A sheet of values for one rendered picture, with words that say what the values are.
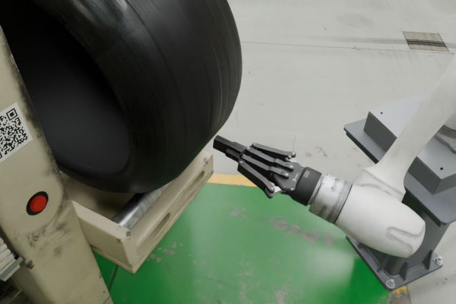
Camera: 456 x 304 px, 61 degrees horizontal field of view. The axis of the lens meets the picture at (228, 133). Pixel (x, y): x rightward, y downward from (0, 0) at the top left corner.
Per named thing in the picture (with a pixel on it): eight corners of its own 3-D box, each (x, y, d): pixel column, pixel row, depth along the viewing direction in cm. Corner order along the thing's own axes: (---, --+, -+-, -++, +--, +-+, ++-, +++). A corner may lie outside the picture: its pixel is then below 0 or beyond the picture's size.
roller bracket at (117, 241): (130, 267, 82) (121, 240, 76) (4, 197, 97) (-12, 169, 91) (140, 254, 85) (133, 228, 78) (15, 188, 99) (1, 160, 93)
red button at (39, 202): (35, 216, 69) (30, 205, 67) (28, 212, 69) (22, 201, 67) (49, 203, 71) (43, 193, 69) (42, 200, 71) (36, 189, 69)
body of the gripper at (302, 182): (327, 165, 80) (286, 146, 82) (313, 193, 74) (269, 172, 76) (317, 187, 85) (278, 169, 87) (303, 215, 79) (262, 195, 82)
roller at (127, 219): (120, 233, 81) (102, 222, 82) (121, 244, 84) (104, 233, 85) (207, 136, 104) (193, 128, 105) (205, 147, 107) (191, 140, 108)
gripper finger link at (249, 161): (286, 184, 82) (283, 189, 81) (239, 162, 85) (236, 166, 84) (290, 173, 79) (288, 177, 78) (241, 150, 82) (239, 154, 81)
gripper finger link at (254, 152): (292, 170, 80) (295, 165, 81) (245, 146, 83) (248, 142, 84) (288, 182, 83) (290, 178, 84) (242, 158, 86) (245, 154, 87)
